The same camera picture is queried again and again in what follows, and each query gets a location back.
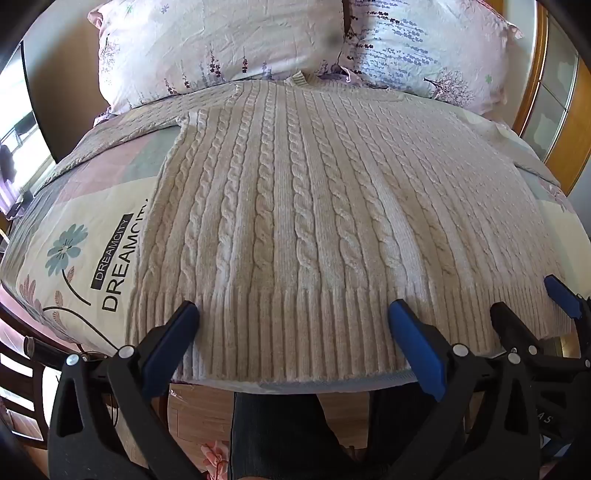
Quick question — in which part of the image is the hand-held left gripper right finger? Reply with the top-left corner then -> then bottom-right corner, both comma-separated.
387,299 -> 542,480

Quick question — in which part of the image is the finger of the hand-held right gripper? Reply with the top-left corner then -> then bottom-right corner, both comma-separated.
543,274 -> 591,326
490,302 -> 542,357

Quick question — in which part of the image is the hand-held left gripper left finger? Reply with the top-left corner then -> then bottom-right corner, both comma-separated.
48,300 -> 201,480

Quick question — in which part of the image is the cream cable-knit sweater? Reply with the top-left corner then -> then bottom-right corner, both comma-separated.
39,72 -> 575,384

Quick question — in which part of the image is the person's right leg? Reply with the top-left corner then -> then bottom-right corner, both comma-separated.
362,388 -> 428,480

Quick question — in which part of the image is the person's leg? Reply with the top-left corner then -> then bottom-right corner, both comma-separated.
228,391 -> 345,480
362,388 -> 428,480

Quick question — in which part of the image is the pink slipper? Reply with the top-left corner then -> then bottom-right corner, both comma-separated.
200,440 -> 232,480

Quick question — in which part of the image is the black metal rod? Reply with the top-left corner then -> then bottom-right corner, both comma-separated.
24,338 -> 100,367

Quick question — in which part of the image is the person's left leg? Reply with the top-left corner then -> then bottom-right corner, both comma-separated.
228,391 -> 345,480

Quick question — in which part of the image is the dark wooden chair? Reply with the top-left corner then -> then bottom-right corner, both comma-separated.
0,302 -> 63,450

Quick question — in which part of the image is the floral printed bed quilt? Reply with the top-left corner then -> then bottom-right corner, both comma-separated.
0,90 -> 580,391

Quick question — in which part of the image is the wooden wardrobe with glass doors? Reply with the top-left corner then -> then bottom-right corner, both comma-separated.
503,0 -> 591,197

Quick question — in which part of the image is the pink floral pillow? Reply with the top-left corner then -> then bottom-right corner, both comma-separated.
339,0 -> 525,121
88,0 -> 347,116

